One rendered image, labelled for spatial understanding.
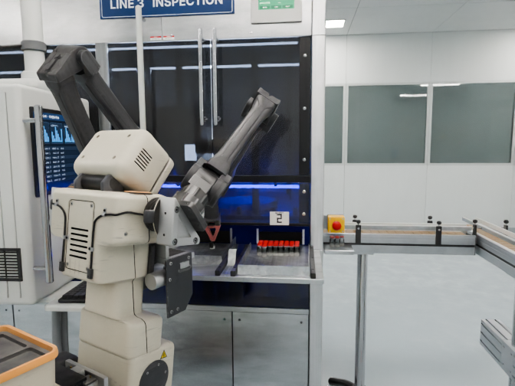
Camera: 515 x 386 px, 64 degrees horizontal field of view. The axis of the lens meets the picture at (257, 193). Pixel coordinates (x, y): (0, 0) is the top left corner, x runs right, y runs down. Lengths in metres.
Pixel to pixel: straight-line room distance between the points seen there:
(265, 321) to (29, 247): 1.03
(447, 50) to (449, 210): 2.34
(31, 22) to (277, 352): 1.69
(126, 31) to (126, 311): 1.28
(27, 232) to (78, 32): 0.96
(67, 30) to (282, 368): 1.83
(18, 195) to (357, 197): 5.48
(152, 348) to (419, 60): 6.04
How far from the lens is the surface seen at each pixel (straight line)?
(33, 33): 1.82
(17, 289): 1.65
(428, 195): 6.71
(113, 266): 1.07
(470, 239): 2.09
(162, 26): 1.97
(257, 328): 2.00
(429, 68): 6.73
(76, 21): 2.13
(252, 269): 1.50
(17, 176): 1.57
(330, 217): 1.82
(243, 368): 2.10
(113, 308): 1.13
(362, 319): 2.14
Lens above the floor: 1.35
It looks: 7 degrees down
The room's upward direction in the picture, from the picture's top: straight up
